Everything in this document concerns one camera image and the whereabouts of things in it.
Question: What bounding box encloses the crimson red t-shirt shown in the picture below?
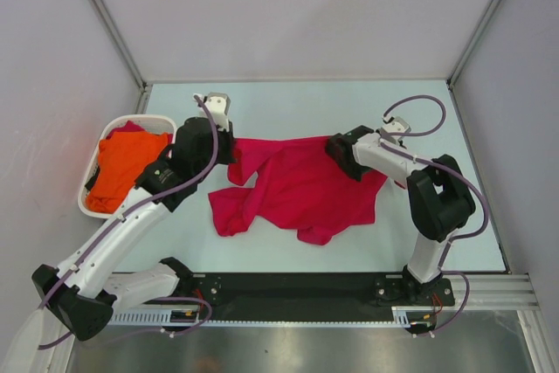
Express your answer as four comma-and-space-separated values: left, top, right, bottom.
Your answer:
209, 136, 387, 245

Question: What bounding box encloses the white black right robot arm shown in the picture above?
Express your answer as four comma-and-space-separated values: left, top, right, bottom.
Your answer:
326, 124, 476, 304

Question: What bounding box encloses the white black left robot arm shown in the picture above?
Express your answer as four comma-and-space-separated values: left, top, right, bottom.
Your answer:
31, 114, 234, 342

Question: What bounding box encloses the white plastic laundry basket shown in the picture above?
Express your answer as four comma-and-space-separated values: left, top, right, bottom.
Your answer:
78, 114, 176, 219

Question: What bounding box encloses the dark red shirt in basket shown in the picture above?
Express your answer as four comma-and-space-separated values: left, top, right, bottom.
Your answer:
106, 121, 144, 140

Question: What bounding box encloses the orange t-shirt in basket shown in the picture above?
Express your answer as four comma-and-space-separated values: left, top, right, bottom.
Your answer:
86, 131, 172, 214

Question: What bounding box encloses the black garment in basket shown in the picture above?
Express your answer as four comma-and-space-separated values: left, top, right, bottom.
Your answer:
84, 166, 100, 191

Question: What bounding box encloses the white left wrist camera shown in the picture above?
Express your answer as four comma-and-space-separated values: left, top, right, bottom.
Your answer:
193, 92, 232, 132

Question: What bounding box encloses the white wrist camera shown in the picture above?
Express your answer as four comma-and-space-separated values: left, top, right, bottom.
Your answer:
379, 115, 411, 146
193, 92, 232, 132

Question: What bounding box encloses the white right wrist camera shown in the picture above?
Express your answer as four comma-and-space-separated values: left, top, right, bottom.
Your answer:
379, 115, 411, 146

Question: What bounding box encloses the aluminium corner post right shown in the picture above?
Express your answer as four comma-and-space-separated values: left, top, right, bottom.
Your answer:
446, 0, 504, 90

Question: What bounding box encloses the aluminium corner post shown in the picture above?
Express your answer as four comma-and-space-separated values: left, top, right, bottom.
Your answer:
88, 0, 147, 92
446, 0, 504, 90

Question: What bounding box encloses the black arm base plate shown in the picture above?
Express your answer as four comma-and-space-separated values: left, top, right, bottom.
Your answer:
174, 273, 455, 322

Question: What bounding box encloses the white slotted cable duct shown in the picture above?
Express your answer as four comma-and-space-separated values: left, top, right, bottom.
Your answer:
109, 308, 203, 327

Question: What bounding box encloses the aluminium frame rail front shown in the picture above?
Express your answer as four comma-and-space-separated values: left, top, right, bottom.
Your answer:
108, 272, 539, 309

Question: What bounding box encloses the aluminium corner post left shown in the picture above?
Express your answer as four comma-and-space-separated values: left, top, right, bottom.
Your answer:
88, 0, 147, 92

